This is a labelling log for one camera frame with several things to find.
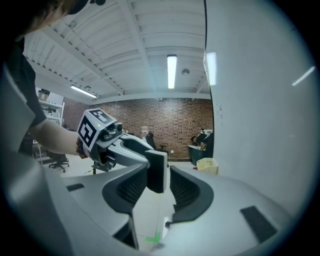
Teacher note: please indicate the cream plastic box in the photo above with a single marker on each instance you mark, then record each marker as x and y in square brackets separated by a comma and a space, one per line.
[207, 167]

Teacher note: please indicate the white shelf rack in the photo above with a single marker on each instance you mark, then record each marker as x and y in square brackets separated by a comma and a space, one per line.
[53, 107]

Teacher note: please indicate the ceiling tube light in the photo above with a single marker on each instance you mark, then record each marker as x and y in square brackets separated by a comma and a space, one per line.
[172, 72]
[83, 91]

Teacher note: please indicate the white whiteboard on stand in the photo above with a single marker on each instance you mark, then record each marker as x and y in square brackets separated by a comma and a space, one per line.
[262, 112]

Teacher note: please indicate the person's left forearm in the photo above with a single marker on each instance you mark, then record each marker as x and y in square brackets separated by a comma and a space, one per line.
[55, 140]

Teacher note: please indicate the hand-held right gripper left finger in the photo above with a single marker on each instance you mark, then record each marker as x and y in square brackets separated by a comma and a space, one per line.
[92, 200]

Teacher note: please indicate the white water dispenser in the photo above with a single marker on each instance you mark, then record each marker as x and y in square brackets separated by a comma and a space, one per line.
[144, 132]

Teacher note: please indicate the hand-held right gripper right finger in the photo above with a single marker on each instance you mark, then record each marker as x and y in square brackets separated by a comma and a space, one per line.
[225, 200]

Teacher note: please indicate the person's black clothing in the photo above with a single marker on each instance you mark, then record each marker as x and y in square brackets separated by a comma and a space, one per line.
[27, 82]

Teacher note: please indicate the green bathtub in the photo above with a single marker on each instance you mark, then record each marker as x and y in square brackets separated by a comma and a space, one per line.
[193, 155]

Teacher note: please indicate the red ball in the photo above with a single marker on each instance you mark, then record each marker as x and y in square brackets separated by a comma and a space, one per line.
[195, 168]

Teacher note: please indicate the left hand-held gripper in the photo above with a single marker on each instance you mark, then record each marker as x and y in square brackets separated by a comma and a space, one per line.
[87, 130]

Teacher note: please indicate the black office chair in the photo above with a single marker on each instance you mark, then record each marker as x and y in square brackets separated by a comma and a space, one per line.
[150, 141]
[58, 158]

